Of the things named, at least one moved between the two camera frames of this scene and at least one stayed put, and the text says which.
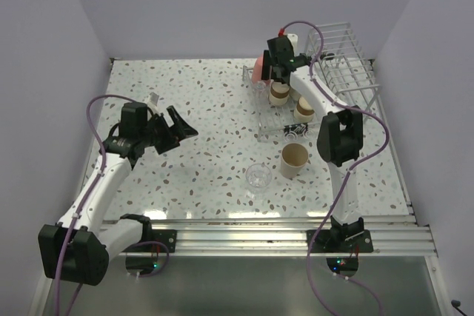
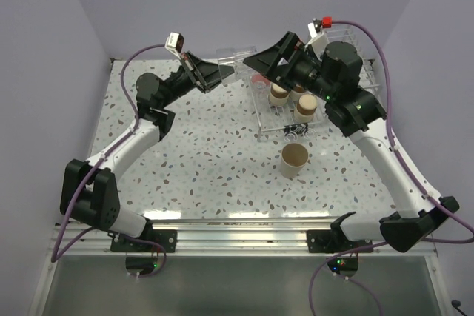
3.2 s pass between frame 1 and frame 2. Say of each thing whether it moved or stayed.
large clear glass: moved
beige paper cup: stayed
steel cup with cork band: stayed
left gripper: moved
